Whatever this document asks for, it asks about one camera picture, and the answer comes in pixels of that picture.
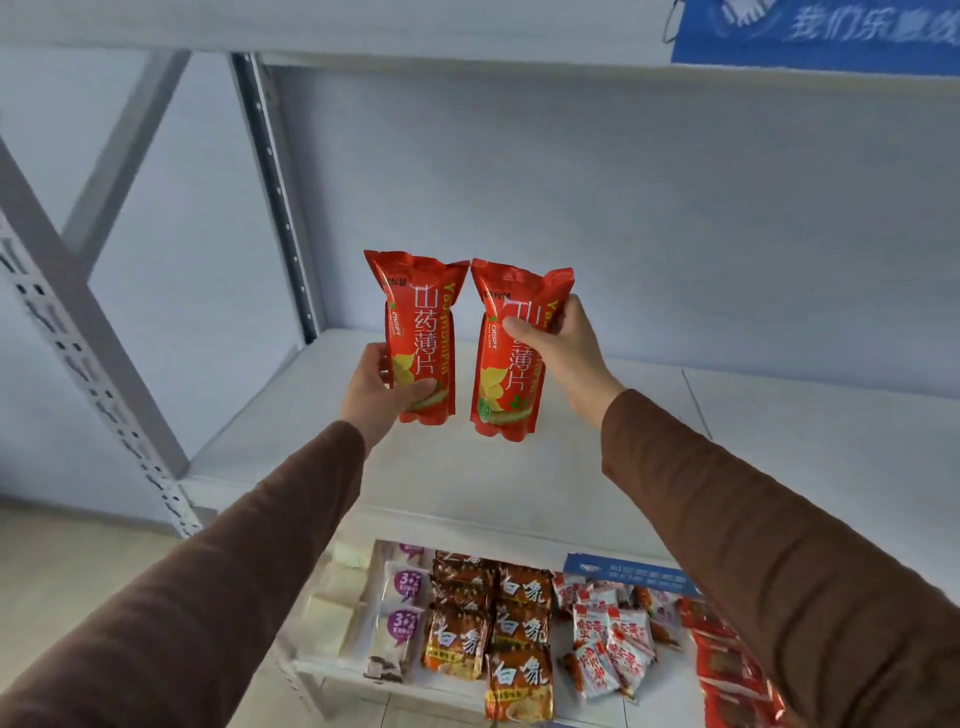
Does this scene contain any person's left hand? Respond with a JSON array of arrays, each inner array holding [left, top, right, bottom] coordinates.
[[339, 342, 439, 454]]

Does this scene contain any person's right hand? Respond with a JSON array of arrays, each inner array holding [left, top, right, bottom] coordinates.
[[501, 294, 628, 431]]

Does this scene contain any red chip packet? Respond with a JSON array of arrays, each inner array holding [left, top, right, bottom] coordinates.
[[363, 249, 471, 427], [469, 258, 576, 444]]

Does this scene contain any person's right forearm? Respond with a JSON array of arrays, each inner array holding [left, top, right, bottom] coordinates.
[[600, 388, 960, 728]]

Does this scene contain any person's left forearm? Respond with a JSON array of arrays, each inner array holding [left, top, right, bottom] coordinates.
[[0, 420, 368, 728]]

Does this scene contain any pale white packet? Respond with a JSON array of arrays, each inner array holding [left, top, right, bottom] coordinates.
[[298, 596, 358, 661], [330, 540, 378, 571], [313, 564, 372, 607]]

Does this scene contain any stack of brown noodle packets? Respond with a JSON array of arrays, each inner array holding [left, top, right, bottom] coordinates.
[[421, 551, 557, 724]]

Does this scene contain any small blue shelf label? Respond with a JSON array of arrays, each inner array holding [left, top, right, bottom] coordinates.
[[561, 552, 703, 600]]

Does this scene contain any pile of red white snacks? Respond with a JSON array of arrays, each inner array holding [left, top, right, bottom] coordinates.
[[550, 571, 684, 703]]

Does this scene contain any red flat packet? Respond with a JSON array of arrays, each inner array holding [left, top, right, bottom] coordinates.
[[701, 684, 789, 728], [677, 596, 740, 640], [691, 632, 774, 700]]

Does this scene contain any white metal shelf rack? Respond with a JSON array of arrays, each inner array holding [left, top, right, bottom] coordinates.
[[0, 0, 960, 728]]

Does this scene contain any large blue sign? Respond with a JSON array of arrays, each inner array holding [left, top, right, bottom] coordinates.
[[669, 0, 960, 77]]

